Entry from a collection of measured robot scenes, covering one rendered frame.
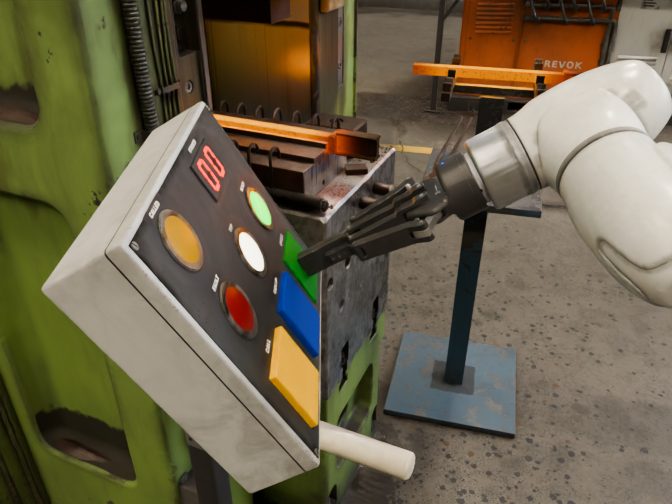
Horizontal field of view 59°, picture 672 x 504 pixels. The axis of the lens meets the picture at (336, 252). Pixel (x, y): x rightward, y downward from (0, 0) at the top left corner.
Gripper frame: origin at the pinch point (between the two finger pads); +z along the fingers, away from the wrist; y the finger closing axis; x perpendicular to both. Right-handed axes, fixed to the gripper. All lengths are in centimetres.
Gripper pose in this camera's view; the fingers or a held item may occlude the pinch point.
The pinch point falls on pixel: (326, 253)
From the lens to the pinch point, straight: 75.1
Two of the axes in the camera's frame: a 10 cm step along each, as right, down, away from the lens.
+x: -5.0, -7.3, -4.6
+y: -0.1, -5.2, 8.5
